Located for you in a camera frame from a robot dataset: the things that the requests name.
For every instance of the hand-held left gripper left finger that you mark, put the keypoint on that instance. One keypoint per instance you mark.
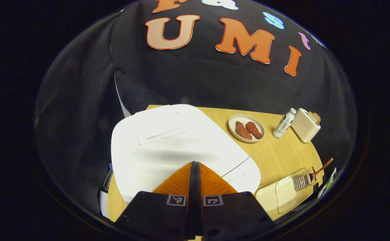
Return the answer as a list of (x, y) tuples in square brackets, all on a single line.
[(154, 214)]

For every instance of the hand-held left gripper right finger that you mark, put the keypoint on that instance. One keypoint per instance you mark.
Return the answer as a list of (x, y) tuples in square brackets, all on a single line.
[(235, 214)]

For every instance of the clear lidded rice box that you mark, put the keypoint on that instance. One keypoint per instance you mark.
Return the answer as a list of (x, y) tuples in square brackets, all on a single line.
[(272, 201)]

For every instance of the white rice cooker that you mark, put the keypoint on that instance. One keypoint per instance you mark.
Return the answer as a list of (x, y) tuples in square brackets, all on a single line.
[(168, 147)]

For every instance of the brown wooden spoon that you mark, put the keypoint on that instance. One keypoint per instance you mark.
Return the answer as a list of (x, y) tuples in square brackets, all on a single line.
[(322, 168)]

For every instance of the grey ribbed object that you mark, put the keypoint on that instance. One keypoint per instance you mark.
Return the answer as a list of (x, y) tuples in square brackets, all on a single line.
[(108, 180)]

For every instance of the brown steak piece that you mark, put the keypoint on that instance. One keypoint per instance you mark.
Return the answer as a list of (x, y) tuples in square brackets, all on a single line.
[(243, 131), (254, 130)]

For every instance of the white round plate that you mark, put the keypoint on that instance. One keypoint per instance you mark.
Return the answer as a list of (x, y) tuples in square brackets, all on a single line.
[(238, 117)]

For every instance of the white green milk bottle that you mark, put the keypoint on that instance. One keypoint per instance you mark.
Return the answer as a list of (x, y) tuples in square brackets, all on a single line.
[(283, 124)]

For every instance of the white toaster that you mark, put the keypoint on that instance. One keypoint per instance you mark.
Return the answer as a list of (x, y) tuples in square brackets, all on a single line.
[(303, 129)]

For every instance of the toast bread slice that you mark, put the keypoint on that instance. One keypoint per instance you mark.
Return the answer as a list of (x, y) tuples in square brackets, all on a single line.
[(317, 119), (312, 116)]

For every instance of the black backdrop cloth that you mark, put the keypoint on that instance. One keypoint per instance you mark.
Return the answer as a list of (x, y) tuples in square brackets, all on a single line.
[(188, 80)]

